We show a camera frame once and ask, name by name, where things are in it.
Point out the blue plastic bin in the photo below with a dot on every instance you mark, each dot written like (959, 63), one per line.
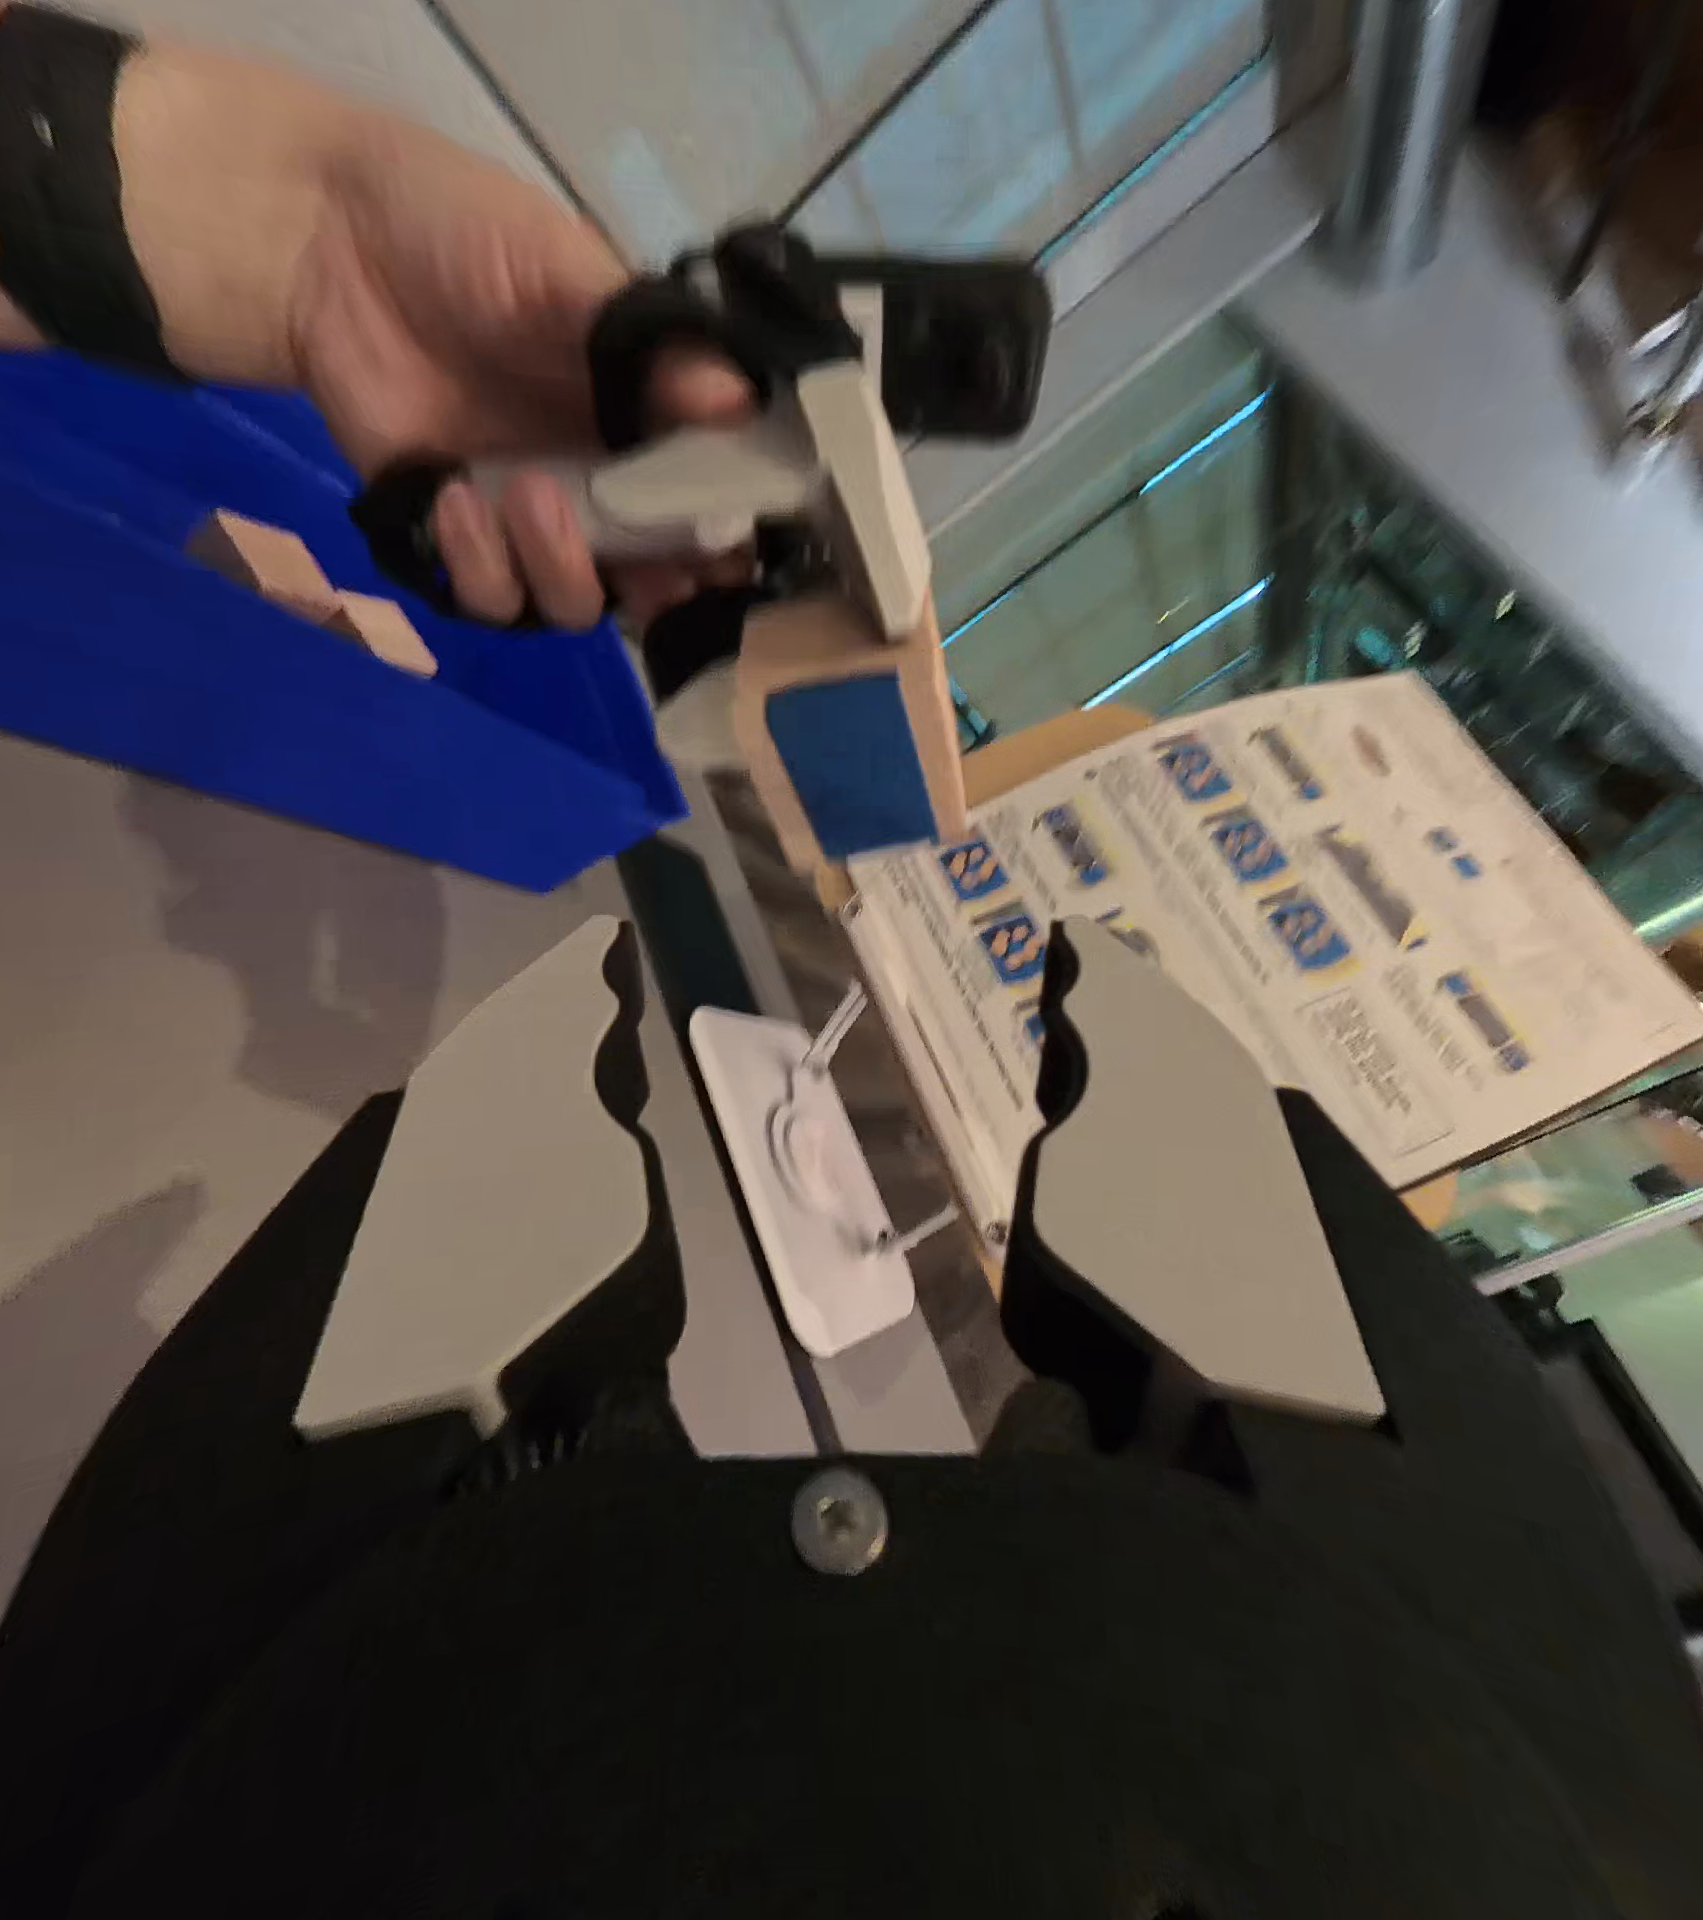
(190, 753)

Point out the person's left hand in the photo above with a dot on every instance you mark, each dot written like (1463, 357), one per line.
(387, 287)

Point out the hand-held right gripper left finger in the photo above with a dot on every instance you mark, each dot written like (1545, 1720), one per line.
(491, 1202)

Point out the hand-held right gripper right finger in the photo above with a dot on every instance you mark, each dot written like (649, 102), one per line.
(1180, 1186)

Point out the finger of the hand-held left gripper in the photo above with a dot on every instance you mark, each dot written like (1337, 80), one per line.
(866, 494)

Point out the brown clipboard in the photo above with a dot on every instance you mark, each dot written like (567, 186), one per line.
(1047, 759)

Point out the printed instruction sheet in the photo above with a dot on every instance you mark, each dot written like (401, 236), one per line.
(1317, 902)

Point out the wooden cube blue marked face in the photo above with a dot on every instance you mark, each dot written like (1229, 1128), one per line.
(260, 558)
(384, 630)
(852, 764)

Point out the black wristband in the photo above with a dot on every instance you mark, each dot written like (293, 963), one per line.
(64, 180)

